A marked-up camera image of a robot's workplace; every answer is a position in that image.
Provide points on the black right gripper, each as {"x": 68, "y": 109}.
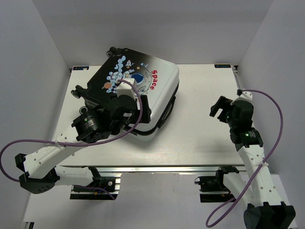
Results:
{"x": 222, "y": 103}

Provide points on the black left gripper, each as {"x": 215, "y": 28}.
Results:
{"x": 147, "y": 112}

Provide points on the black suitcase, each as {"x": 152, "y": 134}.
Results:
{"x": 156, "y": 78}

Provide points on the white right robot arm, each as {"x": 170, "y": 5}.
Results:
{"x": 265, "y": 208}

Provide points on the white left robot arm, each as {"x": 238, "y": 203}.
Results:
{"x": 41, "y": 169}

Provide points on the blue label sticker right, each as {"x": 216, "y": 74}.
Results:
{"x": 222, "y": 66}

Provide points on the blue label sticker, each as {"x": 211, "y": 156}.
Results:
{"x": 222, "y": 66}
{"x": 80, "y": 68}

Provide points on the blue label sticker left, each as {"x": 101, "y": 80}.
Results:
{"x": 80, "y": 68}

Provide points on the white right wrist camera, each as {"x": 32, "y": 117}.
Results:
{"x": 244, "y": 96}

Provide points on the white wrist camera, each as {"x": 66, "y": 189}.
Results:
{"x": 126, "y": 87}
{"x": 244, "y": 96}

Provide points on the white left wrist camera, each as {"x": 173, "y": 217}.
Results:
{"x": 126, "y": 87}

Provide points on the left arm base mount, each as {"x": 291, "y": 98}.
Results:
{"x": 106, "y": 188}

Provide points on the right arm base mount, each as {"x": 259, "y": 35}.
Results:
{"x": 212, "y": 188}

